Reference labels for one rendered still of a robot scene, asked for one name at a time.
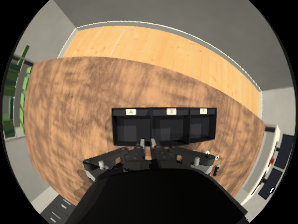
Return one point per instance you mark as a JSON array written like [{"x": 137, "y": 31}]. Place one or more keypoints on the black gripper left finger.
[{"x": 102, "y": 163}]

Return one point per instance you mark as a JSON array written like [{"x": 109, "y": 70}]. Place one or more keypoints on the black rack of three bins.
[{"x": 130, "y": 125}]

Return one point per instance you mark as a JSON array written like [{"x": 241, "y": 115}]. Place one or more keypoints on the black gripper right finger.
[{"x": 194, "y": 159}]

